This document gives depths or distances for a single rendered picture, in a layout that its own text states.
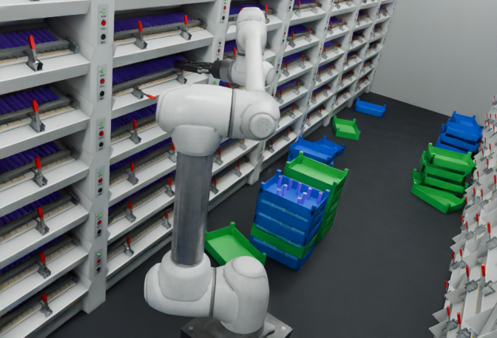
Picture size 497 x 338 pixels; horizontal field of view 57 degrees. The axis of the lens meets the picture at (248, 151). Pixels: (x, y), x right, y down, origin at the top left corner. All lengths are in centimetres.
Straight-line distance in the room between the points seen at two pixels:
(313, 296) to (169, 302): 100
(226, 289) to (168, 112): 60
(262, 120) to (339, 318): 133
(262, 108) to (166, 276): 61
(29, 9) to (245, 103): 60
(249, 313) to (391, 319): 102
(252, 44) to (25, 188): 85
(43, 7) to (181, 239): 73
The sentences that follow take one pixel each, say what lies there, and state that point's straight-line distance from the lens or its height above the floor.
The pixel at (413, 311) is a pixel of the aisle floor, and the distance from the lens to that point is 248.
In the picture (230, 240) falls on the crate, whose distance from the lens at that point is 252.
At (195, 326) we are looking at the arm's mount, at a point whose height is 30.
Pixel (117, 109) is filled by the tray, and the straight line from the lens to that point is 167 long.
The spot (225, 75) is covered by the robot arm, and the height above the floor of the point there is 100.
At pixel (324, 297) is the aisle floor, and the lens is 234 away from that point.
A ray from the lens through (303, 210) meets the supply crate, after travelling 223.
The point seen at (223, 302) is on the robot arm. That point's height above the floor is 49.
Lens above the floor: 154
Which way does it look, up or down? 26 degrees down
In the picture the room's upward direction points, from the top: 10 degrees clockwise
